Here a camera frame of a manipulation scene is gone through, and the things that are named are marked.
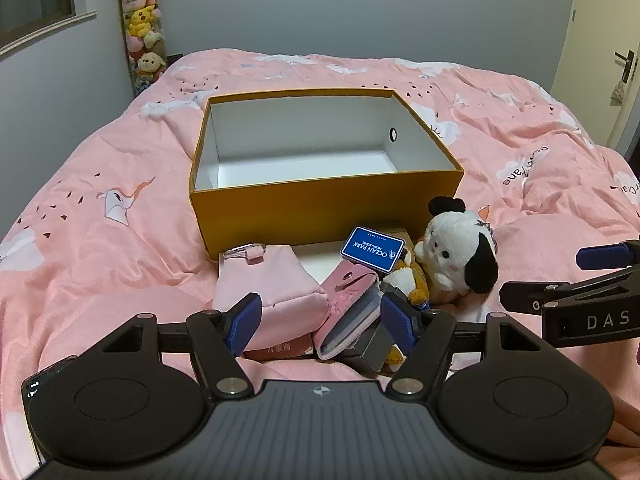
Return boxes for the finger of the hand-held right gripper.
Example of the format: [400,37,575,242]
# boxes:
[575,239,640,273]
[500,266,640,317]

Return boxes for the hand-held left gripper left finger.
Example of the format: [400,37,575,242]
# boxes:
[102,292,263,401]

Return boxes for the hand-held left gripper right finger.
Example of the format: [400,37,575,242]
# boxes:
[380,291,543,401]

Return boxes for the brown fox plush toy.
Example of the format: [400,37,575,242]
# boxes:
[384,247,432,375]

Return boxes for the pink fabric pouch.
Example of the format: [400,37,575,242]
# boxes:
[212,242,333,348]

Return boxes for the pink card holder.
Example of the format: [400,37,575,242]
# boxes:
[316,266,388,361]

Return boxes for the blue hang tag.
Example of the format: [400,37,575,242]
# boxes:
[341,226,406,274]

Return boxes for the black and white dog plush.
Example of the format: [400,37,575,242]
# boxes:
[415,196,500,306]

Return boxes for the yellow cardboard box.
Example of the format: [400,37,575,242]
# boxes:
[189,87,465,261]

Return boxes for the pink printed blanket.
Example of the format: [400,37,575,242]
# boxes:
[0,49,640,480]

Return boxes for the cream door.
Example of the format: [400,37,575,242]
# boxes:
[550,0,640,157]

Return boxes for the black phone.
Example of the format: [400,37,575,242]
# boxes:
[21,355,79,401]

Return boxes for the hanging column of plush toys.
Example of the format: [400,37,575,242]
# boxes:
[120,0,168,97]

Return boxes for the window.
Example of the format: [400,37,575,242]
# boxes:
[0,0,97,57]

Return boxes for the black door handle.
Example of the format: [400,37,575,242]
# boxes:
[614,50,637,84]

